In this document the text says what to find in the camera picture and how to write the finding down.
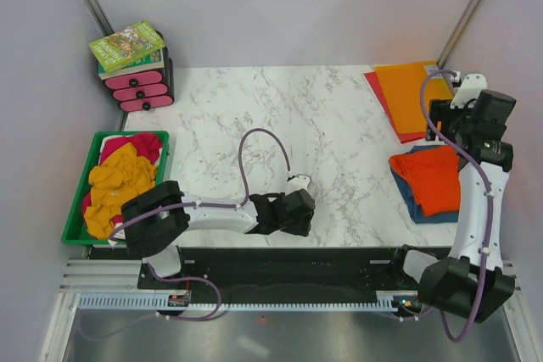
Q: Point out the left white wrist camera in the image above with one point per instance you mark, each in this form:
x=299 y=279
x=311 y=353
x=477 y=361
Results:
x=297 y=182

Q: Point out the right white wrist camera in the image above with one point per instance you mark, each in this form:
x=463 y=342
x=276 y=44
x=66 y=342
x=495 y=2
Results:
x=466 y=88

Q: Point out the green plastic bin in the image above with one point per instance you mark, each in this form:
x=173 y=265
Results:
x=75 y=231

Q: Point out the red plastic folder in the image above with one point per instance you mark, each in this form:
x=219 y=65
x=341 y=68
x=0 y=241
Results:
x=403 y=138

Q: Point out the dark green book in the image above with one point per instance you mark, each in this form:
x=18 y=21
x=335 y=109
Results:
x=153 y=61

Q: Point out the orange plastic folder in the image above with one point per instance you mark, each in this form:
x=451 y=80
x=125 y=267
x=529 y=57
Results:
x=401 y=85

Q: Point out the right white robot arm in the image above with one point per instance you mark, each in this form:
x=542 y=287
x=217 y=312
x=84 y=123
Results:
x=471 y=276

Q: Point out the magenta t shirt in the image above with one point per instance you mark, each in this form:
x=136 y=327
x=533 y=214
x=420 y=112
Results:
x=147 y=145

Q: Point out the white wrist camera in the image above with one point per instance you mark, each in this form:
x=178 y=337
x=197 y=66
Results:
x=466 y=88
x=297 y=182

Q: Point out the light green book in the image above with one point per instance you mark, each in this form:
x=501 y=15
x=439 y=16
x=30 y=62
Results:
x=125 y=47

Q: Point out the yellow t shirt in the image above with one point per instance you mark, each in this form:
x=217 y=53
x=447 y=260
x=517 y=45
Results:
x=121 y=177

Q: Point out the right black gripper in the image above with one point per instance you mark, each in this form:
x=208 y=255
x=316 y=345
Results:
x=440 y=111

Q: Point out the orange t shirt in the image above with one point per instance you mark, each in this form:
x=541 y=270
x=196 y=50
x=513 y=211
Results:
x=432 y=179

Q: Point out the right aluminium corner post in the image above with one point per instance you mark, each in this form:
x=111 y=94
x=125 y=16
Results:
x=458 y=31

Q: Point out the white slotted cable duct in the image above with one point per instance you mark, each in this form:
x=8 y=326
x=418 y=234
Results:
x=385 y=301

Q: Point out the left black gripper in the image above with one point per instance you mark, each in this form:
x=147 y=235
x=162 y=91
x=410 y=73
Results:
x=302 y=227

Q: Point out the black pink drawer unit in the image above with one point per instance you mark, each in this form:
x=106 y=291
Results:
x=145 y=90

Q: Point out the folded blue t shirt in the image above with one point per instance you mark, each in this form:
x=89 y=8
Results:
x=424 y=218

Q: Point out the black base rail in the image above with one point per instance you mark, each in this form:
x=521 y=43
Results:
x=286 y=274

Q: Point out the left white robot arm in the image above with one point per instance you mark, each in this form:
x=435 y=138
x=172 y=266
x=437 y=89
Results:
x=155 y=219

